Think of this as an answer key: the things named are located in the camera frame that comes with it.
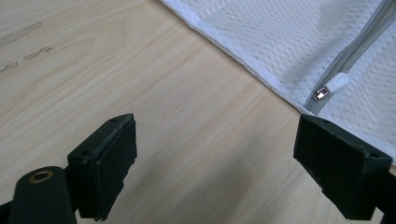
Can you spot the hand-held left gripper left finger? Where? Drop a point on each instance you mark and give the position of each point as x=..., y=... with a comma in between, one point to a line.
x=102, y=171

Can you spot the white mesh laundry bag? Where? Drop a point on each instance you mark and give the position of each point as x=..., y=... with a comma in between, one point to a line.
x=280, y=40

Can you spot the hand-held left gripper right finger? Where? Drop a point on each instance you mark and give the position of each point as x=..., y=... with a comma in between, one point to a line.
x=339, y=168

